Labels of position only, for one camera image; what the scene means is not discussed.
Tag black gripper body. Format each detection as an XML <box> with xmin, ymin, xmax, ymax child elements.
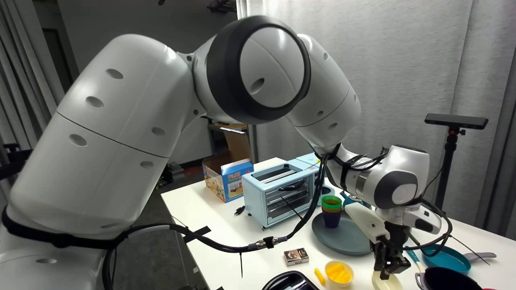
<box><xmin>374</xmin><ymin>222</ymin><xmax>409</xmax><ymax>272</ymax></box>

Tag black camera on stand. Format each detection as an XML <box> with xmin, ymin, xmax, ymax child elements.
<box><xmin>424</xmin><ymin>113</ymin><xmax>488</xmax><ymax>209</ymax></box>

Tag small brown card box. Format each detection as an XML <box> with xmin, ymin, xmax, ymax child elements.
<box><xmin>284</xmin><ymin>248</ymin><xmax>309</xmax><ymax>266</ymax></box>

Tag cream plastic bowl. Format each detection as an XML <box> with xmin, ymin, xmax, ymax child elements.
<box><xmin>371</xmin><ymin>271</ymin><xmax>403</xmax><ymax>290</ymax></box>
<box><xmin>324</xmin><ymin>261</ymin><xmax>355</xmax><ymax>288</ymax></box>

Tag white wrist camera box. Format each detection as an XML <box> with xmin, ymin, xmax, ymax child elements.
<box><xmin>345</xmin><ymin>203</ymin><xmax>390</xmax><ymax>243</ymax></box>

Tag blue cardboard box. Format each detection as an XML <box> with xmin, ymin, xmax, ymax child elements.
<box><xmin>201</xmin><ymin>156</ymin><xmax>253</xmax><ymax>203</ymax></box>

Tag light blue toaster oven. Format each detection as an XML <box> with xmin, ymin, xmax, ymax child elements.
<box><xmin>242</xmin><ymin>153</ymin><xmax>321</xmax><ymax>227</ymax></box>

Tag black bowl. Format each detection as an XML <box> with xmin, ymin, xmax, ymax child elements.
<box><xmin>424</xmin><ymin>267</ymin><xmax>482</xmax><ymax>290</ymax></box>

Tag black tray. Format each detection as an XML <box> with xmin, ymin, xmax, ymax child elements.
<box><xmin>263</xmin><ymin>271</ymin><xmax>319</xmax><ymax>290</ymax></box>

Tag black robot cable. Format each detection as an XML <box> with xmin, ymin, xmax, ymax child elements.
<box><xmin>101</xmin><ymin>143</ymin><xmax>453</xmax><ymax>290</ymax></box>

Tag teal handled utensil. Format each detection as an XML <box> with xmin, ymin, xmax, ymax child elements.
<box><xmin>405</xmin><ymin>250</ymin><xmax>424</xmax><ymax>274</ymax></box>

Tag teal frying pan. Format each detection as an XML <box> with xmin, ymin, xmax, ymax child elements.
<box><xmin>422</xmin><ymin>245</ymin><xmax>495</xmax><ymax>274</ymax></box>

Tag grey round plate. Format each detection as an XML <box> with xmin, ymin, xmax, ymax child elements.
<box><xmin>311</xmin><ymin>214</ymin><xmax>371</xmax><ymax>256</ymax></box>

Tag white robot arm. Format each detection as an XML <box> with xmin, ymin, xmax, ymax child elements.
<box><xmin>0</xmin><ymin>16</ymin><xmax>435</xmax><ymax>290</ymax></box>

